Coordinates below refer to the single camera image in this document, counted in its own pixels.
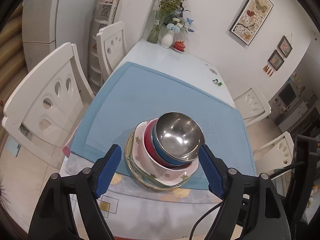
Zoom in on white shelf rack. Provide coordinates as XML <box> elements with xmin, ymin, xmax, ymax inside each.
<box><xmin>88</xmin><ymin>0</ymin><xmax>127</xmax><ymax>94</ymax></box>

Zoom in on blue steel bowl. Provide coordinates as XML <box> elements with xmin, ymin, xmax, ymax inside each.
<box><xmin>151</xmin><ymin>112</ymin><xmax>205</xmax><ymax>166</ymax></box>

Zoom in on white chair far right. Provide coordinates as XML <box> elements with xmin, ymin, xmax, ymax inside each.
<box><xmin>233</xmin><ymin>86</ymin><xmax>271</xmax><ymax>127</ymax></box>

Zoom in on red steel bowl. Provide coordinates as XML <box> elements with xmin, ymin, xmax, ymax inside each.
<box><xmin>143</xmin><ymin>118</ymin><xmax>199</xmax><ymax>170</ymax></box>

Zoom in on black cable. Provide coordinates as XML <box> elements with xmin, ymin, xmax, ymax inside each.
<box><xmin>188</xmin><ymin>199</ymin><xmax>226</xmax><ymax>240</ymax></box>

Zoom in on glass vase green stems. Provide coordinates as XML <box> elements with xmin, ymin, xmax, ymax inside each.
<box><xmin>147</xmin><ymin>0</ymin><xmax>186</xmax><ymax>44</ymax></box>

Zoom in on white floral plate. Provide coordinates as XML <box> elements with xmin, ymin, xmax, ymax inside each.
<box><xmin>132</xmin><ymin>119</ymin><xmax>199</xmax><ymax>187</ymax></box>

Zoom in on white ceramic vase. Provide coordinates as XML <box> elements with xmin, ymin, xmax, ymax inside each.
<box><xmin>161</xmin><ymin>30</ymin><xmax>174</xmax><ymax>49</ymax></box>

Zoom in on white chair near right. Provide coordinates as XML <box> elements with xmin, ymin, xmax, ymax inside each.
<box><xmin>253</xmin><ymin>132</ymin><xmax>294</xmax><ymax>175</ymax></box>

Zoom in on white chair near left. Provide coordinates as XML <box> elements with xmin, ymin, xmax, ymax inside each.
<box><xmin>2</xmin><ymin>42</ymin><xmax>95</xmax><ymax>167</ymax></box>

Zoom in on large butterfly framed picture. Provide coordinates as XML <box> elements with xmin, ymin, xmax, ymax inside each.
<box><xmin>230</xmin><ymin>0</ymin><xmax>274</xmax><ymax>46</ymax></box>

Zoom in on white chair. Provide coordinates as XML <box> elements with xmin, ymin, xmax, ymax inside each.
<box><xmin>2</xmin><ymin>42</ymin><xmax>95</xmax><ymax>167</ymax></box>
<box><xmin>96</xmin><ymin>21</ymin><xmax>127</xmax><ymax>82</ymax></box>
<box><xmin>233</xmin><ymin>86</ymin><xmax>271</xmax><ymax>127</ymax></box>
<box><xmin>253</xmin><ymin>132</ymin><xmax>294</xmax><ymax>175</ymax></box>

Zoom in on light blue table mat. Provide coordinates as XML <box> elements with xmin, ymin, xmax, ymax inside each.
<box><xmin>71</xmin><ymin>62</ymin><xmax>256</xmax><ymax>176</ymax></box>

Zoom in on small framed picture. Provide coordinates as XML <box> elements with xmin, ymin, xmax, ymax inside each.
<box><xmin>268</xmin><ymin>50</ymin><xmax>285</xmax><ymax>71</ymax></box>
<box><xmin>277</xmin><ymin>36</ymin><xmax>293</xmax><ymax>58</ymax></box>

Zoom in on white refrigerator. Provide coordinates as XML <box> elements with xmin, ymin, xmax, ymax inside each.
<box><xmin>22</xmin><ymin>0</ymin><xmax>95</xmax><ymax>73</ymax></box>

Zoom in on green candy wrapper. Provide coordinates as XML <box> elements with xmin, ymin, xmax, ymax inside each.
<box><xmin>213</xmin><ymin>79</ymin><xmax>223</xmax><ymax>86</ymax></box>

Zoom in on green rimmed plate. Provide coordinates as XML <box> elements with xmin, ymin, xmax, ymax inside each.
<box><xmin>125</xmin><ymin>131</ymin><xmax>189</xmax><ymax>191</ymax></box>

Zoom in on white chair far left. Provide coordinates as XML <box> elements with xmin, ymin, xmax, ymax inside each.
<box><xmin>96</xmin><ymin>21</ymin><xmax>127</xmax><ymax>82</ymax></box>

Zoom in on pink polka dot bowl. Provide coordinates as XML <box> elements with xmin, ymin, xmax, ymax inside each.
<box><xmin>137</xmin><ymin>140</ymin><xmax>199</xmax><ymax>180</ymax></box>

